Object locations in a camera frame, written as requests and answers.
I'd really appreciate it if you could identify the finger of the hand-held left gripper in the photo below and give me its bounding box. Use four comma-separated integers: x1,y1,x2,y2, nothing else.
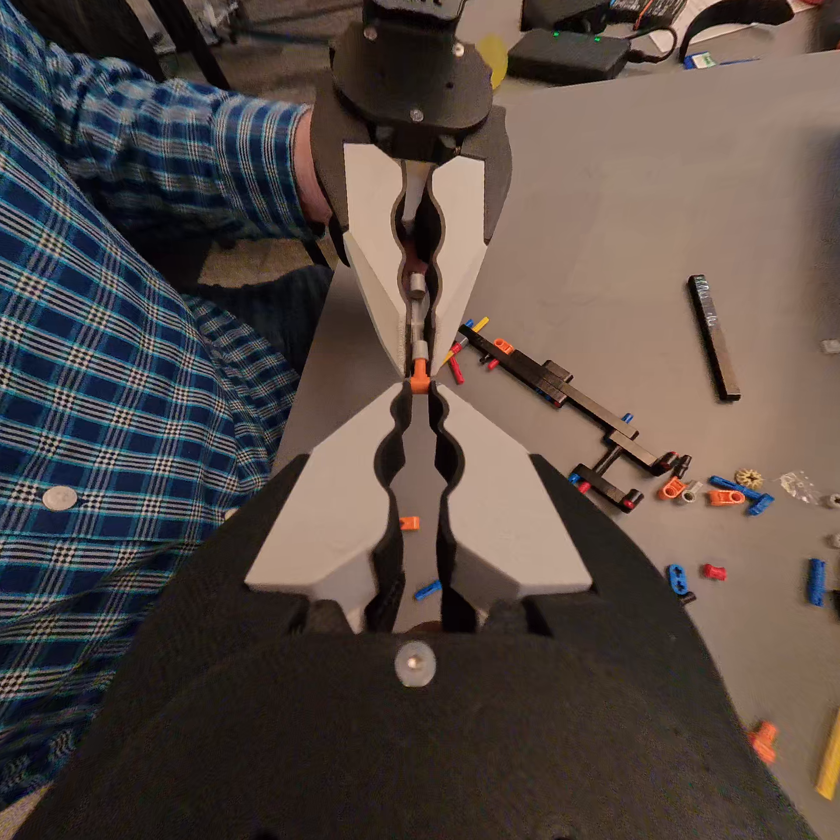
428,156,490,360
341,141,412,376

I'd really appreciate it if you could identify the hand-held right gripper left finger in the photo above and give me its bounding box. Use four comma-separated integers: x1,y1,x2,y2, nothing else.
245,382,413,634

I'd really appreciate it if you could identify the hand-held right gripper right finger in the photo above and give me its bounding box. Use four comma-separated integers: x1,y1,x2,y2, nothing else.
428,382,593,634

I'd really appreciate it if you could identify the grey connector with black pin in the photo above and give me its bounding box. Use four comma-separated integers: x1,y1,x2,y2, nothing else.
406,271,431,339

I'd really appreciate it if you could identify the black lego frame assembly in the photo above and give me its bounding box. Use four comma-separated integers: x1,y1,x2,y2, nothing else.
459,322,694,514

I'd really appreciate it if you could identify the person's left forearm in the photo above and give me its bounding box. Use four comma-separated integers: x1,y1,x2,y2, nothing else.
0,52,315,245

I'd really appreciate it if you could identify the person's left hand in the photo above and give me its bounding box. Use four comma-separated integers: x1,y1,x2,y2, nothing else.
294,110,333,224

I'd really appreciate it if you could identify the yellow round object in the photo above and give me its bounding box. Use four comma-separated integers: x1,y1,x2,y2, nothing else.
476,35,511,91

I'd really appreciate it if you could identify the black electronic box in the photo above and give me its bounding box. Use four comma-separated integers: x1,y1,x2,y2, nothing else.
507,28,632,88

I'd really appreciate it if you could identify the blue plaid shirt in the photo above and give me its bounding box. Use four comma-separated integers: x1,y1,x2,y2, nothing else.
0,0,332,808

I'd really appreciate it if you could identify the black flat remote bar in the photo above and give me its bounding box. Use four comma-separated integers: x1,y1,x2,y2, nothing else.
687,273,742,403

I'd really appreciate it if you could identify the black curved strap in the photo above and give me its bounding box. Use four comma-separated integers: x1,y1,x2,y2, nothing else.
678,0,796,61

